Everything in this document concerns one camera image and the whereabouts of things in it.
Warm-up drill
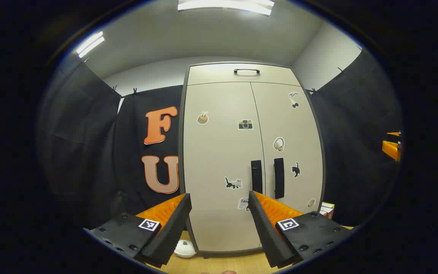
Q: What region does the black backdrop cloth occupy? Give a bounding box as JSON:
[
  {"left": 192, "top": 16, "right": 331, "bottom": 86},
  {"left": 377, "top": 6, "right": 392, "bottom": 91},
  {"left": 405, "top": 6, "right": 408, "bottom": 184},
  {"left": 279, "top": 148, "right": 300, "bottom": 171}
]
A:
[
  {"left": 308, "top": 48, "right": 404, "bottom": 228},
  {"left": 36, "top": 57, "right": 184, "bottom": 231}
]

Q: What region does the beige cabinet door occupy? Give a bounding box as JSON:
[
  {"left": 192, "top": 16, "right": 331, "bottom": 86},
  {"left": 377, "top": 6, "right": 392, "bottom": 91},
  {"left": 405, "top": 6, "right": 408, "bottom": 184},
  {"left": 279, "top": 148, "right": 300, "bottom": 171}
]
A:
[
  {"left": 250, "top": 82, "right": 324, "bottom": 215},
  {"left": 183, "top": 82, "right": 266, "bottom": 252}
]

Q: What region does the small cardboard box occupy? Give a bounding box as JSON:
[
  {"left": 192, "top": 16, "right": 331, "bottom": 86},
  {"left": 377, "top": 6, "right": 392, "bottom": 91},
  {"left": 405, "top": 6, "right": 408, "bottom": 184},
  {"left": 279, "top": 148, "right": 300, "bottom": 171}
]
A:
[{"left": 319, "top": 202, "right": 335, "bottom": 220}]

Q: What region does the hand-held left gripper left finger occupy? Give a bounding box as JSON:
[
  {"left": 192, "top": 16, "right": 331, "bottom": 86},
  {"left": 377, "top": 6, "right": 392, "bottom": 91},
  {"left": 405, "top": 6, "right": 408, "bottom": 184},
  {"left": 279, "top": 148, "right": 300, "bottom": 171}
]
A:
[{"left": 83, "top": 193, "right": 193, "bottom": 269}]

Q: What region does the beige cabinet top drawer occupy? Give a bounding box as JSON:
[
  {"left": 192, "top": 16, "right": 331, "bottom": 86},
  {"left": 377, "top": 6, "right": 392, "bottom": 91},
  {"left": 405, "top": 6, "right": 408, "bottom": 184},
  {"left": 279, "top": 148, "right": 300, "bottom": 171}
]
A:
[{"left": 187, "top": 64, "right": 301, "bottom": 86}]

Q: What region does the grey double-door shoe cabinet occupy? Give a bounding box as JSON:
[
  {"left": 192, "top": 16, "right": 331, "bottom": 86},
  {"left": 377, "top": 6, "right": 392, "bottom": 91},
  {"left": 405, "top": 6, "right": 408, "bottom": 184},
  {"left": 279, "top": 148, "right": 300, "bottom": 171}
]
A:
[{"left": 177, "top": 62, "right": 327, "bottom": 255}]

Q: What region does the white round object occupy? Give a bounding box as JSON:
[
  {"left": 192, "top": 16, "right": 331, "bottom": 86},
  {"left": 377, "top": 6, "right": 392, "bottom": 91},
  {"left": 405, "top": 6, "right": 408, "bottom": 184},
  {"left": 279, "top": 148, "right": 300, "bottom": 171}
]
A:
[{"left": 174, "top": 240, "right": 197, "bottom": 259}]

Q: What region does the black door handle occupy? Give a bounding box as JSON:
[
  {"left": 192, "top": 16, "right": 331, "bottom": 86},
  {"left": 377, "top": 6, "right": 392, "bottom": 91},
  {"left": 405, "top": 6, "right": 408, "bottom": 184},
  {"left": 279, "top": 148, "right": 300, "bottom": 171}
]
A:
[
  {"left": 251, "top": 160, "right": 263, "bottom": 194},
  {"left": 274, "top": 158, "right": 285, "bottom": 199}
]

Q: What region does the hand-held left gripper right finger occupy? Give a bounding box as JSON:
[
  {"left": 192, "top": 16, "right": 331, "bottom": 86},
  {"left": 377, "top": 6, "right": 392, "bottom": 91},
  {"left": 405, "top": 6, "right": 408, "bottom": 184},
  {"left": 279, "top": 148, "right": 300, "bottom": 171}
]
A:
[{"left": 248, "top": 190, "right": 354, "bottom": 269}]

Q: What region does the long ceiling light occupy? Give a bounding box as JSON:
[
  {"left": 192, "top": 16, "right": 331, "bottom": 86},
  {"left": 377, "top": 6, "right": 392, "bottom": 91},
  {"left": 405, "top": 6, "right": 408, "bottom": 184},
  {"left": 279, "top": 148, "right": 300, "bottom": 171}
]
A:
[
  {"left": 177, "top": 0, "right": 275, "bottom": 16},
  {"left": 76, "top": 31, "right": 105, "bottom": 58}
]

